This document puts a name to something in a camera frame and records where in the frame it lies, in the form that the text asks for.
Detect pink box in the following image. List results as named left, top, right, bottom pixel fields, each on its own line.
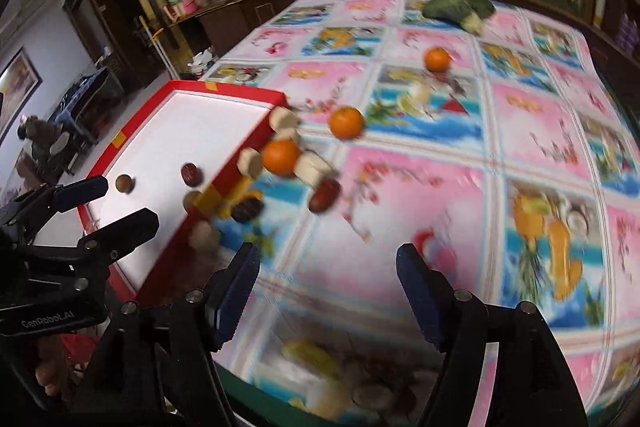
left=170, top=0, right=201, bottom=18

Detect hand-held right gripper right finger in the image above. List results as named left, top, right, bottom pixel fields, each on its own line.
left=396, top=243, right=591, bottom=427

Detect green leafy vegetable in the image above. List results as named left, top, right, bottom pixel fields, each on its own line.
left=422, top=0, right=497, bottom=32

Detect framed wall picture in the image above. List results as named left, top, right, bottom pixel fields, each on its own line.
left=0, top=47, right=43, bottom=142

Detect red tray with white inside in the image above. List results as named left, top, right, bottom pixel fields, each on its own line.
left=75, top=79, right=288, bottom=308

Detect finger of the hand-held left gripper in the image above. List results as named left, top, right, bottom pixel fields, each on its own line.
left=0, top=176, right=109, bottom=228
left=15, top=208, right=161, bottom=278

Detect orange tangerine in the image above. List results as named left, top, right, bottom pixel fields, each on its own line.
left=261, top=140, right=302, bottom=178
left=328, top=106, right=365, bottom=140
left=424, top=47, right=452, bottom=72

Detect yellow handled broom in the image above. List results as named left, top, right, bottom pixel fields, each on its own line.
left=140, top=17, right=176, bottom=80

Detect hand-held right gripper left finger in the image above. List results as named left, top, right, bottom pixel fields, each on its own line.
left=75, top=242, right=261, bottom=427

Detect person's left hand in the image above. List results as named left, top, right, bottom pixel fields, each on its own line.
left=32, top=334, right=68, bottom=400

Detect fruit printed tablecloth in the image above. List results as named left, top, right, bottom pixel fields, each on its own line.
left=205, top=0, right=640, bottom=423

